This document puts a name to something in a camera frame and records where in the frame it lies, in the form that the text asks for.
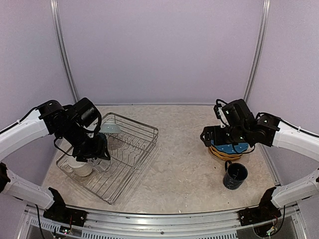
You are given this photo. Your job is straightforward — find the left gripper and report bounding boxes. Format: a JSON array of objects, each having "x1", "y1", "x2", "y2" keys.
[{"x1": 62, "y1": 121, "x2": 110, "y2": 163}]

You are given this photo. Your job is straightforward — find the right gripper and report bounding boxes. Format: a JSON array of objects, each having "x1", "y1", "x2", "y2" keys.
[{"x1": 200, "y1": 125, "x2": 250, "y2": 146}]

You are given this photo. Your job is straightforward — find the yellow dotted plate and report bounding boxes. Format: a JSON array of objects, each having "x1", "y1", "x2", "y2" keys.
[
  {"x1": 207, "y1": 148, "x2": 244, "y2": 161},
  {"x1": 207, "y1": 144, "x2": 242, "y2": 159}
]

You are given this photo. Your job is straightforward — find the dark blue mug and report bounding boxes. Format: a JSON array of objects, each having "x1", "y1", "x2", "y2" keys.
[{"x1": 223, "y1": 160, "x2": 248, "y2": 190}]

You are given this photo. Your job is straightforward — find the blue dotted plate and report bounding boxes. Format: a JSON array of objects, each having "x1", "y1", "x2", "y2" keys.
[{"x1": 211, "y1": 140, "x2": 249, "y2": 154}]

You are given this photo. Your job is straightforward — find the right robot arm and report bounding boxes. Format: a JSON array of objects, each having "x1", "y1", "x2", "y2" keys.
[{"x1": 200, "y1": 99, "x2": 319, "y2": 226}]

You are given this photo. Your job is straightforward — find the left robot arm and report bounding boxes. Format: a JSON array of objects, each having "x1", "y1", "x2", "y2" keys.
[{"x1": 0, "y1": 98, "x2": 110, "y2": 222}]

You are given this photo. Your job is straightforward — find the white cup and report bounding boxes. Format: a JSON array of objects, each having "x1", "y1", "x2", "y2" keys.
[{"x1": 61, "y1": 158, "x2": 93, "y2": 177}]

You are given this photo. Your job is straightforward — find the dark teal striped bowl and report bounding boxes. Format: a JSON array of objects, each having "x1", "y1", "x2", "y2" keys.
[{"x1": 98, "y1": 132, "x2": 108, "y2": 149}]

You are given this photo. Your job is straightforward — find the light striped bowl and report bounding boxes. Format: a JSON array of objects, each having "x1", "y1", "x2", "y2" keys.
[{"x1": 99, "y1": 119, "x2": 121, "y2": 134}]

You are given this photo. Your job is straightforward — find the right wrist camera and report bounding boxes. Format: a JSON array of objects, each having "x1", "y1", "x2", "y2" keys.
[{"x1": 214, "y1": 99, "x2": 229, "y2": 128}]

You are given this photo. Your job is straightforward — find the wire dish rack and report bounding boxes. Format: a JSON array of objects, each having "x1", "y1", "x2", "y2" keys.
[{"x1": 56, "y1": 113, "x2": 159, "y2": 204}]

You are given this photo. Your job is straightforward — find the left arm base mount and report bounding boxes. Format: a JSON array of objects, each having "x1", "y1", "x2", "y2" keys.
[{"x1": 43, "y1": 208, "x2": 88, "y2": 227}]

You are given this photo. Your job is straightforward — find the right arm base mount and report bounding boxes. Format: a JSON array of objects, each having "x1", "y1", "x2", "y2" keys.
[{"x1": 237, "y1": 207, "x2": 282, "y2": 226}]

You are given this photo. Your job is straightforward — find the aluminium front rail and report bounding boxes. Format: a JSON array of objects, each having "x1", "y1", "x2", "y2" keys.
[{"x1": 15, "y1": 204, "x2": 309, "y2": 239}]

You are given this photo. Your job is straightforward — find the right aluminium post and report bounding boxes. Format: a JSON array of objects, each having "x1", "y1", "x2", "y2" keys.
[{"x1": 244, "y1": 0, "x2": 271, "y2": 103}]

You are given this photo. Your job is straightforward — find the aluminium post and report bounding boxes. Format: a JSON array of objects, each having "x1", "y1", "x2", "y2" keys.
[
  {"x1": 49, "y1": 0, "x2": 79, "y2": 102},
  {"x1": 244, "y1": 0, "x2": 271, "y2": 103}
]

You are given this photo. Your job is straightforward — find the left aluminium post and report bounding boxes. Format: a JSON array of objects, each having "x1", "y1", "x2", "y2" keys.
[{"x1": 49, "y1": 0, "x2": 79, "y2": 102}]

